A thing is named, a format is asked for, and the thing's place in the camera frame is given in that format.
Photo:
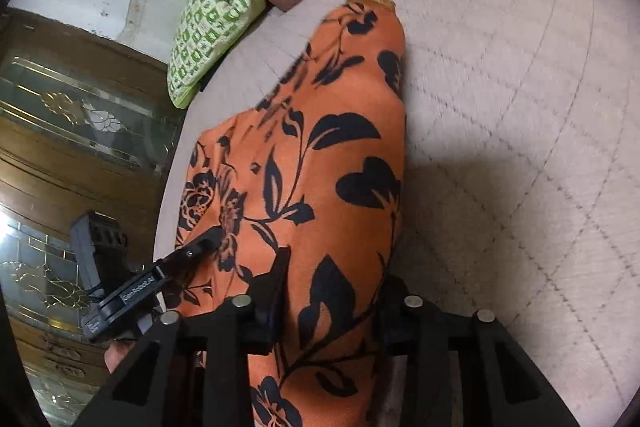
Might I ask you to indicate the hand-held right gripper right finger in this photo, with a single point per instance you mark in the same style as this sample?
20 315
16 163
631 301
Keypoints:
395 322

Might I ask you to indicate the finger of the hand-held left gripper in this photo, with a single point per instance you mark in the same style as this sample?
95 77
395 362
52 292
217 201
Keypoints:
192 249

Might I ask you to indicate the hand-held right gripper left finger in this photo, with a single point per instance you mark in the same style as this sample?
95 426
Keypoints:
277 292

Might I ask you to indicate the orange floral print garment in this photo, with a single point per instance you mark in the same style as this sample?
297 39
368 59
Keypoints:
330 167

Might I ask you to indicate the person's left hand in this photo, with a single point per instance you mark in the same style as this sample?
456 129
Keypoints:
116 357

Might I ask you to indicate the wooden cabinet with glass doors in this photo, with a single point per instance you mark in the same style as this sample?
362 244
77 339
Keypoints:
75 157

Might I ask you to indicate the green patterned pillow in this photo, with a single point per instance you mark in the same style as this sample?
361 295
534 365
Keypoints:
205 27

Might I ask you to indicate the quilted beige bed cover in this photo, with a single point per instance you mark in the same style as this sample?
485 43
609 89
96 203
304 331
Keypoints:
500 107

